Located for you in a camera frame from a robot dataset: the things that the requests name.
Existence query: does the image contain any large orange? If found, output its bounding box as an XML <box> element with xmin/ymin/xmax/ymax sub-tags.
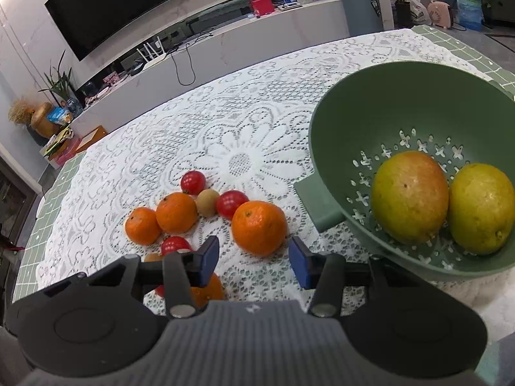
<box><xmin>231</xmin><ymin>200</ymin><xmax>289</xmax><ymax>257</ymax></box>

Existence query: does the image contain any orange cardboard box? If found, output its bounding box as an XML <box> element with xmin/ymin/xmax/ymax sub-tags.
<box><xmin>72</xmin><ymin>125</ymin><xmax>108</xmax><ymax>153</ymax></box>

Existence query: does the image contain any pink heater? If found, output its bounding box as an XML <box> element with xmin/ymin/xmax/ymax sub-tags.
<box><xmin>427</xmin><ymin>0</ymin><xmax>454</xmax><ymax>30</ymax></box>

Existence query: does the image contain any red box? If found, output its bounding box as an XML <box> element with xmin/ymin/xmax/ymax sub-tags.
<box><xmin>249</xmin><ymin>0</ymin><xmax>275</xmax><ymax>17</ymax></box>

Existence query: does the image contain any grey trash can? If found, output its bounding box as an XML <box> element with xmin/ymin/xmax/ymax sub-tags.
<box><xmin>340</xmin><ymin>0</ymin><xmax>383</xmax><ymax>37</ymax></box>

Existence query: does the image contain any plant in blue vase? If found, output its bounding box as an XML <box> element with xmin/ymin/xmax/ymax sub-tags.
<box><xmin>38</xmin><ymin>50</ymin><xmax>83</xmax><ymax>115</ymax></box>

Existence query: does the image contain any medium orange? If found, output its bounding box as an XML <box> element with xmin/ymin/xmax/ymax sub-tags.
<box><xmin>155</xmin><ymin>192</ymin><xmax>199</xmax><ymax>234</ymax></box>

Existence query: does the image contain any blue snack bag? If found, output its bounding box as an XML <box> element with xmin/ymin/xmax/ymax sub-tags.
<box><xmin>47</xmin><ymin>106</ymin><xmax>75</xmax><ymax>125</ymax></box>

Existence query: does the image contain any long white television cabinet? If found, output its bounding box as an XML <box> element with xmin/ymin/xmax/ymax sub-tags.
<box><xmin>48</xmin><ymin>0</ymin><xmax>395</xmax><ymax>157</ymax></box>

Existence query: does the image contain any golden jar with dried grass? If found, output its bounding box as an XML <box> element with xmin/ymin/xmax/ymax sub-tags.
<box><xmin>9</xmin><ymin>96</ymin><xmax>61</xmax><ymax>145</ymax></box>

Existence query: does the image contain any blue water bottle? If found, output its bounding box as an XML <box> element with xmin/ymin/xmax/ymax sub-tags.
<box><xmin>454</xmin><ymin>0</ymin><xmax>483</xmax><ymax>32</ymax></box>

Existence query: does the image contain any yellow mango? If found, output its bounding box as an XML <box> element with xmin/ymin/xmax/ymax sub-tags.
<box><xmin>448</xmin><ymin>163</ymin><xmax>511</xmax><ymax>256</ymax></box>

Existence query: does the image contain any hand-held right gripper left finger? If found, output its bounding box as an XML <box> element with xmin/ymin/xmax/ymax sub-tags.
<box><xmin>78</xmin><ymin>235</ymin><xmax>220</xmax><ymax>317</ymax></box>

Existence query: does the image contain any small orange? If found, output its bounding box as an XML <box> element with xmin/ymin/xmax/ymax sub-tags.
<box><xmin>125</xmin><ymin>207</ymin><xmax>162</xmax><ymax>246</ymax></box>
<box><xmin>189</xmin><ymin>272</ymin><xmax>226</xmax><ymax>308</ymax></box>

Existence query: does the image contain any white router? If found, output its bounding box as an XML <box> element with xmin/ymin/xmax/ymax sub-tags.
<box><xmin>137</xmin><ymin>36</ymin><xmax>167</xmax><ymax>69</ymax></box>

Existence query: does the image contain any pink box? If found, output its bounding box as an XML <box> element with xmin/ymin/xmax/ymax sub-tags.
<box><xmin>40</xmin><ymin>129</ymin><xmax>81</xmax><ymax>167</ymax></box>

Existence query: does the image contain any white lace tablecloth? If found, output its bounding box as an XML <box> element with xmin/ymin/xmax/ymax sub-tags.
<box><xmin>34</xmin><ymin>30</ymin><xmax>515</xmax><ymax>330</ymax></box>

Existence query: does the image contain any black wall television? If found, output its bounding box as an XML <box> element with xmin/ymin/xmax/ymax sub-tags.
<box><xmin>44</xmin><ymin>0</ymin><xmax>211</xmax><ymax>62</ymax></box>

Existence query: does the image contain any reddish green mango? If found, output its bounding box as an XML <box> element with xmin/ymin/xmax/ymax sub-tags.
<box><xmin>370</xmin><ymin>151</ymin><xmax>450</xmax><ymax>243</ymax></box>

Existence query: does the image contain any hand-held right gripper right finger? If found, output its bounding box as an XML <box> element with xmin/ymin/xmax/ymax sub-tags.
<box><xmin>288</xmin><ymin>236</ymin><xmax>434</xmax><ymax>317</ymax></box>

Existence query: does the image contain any white plastic bag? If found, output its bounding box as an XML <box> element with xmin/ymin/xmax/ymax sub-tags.
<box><xmin>406</xmin><ymin>0</ymin><xmax>430</xmax><ymax>25</ymax></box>

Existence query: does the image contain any green plastic colander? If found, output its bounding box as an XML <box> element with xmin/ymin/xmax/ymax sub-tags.
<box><xmin>293</xmin><ymin>61</ymin><xmax>515</xmax><ymax>283</ymax></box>

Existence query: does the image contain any black cable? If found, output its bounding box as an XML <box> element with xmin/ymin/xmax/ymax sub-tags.
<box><xmin>167</xmin><ymin>32</ymin><xmax>214</xmax><ymax>87</ymax></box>

